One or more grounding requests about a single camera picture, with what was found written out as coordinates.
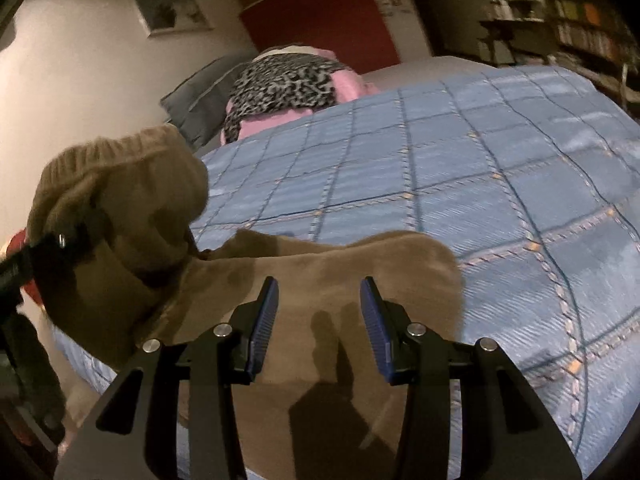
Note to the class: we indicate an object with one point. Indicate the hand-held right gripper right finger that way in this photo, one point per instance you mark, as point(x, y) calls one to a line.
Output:
point(375, 327)

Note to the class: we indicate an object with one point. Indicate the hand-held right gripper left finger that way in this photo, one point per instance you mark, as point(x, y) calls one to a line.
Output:
point(262, 325)

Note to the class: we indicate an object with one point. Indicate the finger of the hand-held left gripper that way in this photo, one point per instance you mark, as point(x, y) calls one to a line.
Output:
point(45, 250)

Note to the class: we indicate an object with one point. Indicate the brown fleece pants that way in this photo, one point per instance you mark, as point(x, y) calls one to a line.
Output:
point(300, 285)

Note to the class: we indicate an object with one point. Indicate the red object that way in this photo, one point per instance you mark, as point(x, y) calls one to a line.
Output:
point(22, 242)

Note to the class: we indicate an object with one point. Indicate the blue checked bedspread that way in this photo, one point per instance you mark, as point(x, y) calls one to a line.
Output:
point(475, 185)

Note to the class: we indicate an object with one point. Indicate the grey pillow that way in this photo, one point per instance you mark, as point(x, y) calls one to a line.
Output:
point(200, 100)

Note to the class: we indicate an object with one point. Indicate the pink blanket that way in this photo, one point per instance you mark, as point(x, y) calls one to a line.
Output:
point(350, 90)

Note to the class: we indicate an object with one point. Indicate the leopard print cloth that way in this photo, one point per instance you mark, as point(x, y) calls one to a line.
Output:
point(280, 85)

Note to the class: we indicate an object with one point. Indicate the red wardrobe panel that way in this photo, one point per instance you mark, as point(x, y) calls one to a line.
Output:
point(320, 15)

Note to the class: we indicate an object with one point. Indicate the wooden bookshelf with books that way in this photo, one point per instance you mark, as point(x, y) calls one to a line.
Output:
point(590, 30)

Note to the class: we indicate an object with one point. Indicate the framed wall picture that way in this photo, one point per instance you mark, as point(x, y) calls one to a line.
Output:
point(170, 12)

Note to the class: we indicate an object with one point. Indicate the wall stickers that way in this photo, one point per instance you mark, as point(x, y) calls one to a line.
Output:
point(392, 5)

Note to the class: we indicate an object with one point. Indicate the small cluttered wall shelf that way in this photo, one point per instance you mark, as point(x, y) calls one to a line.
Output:
point(510, 15)

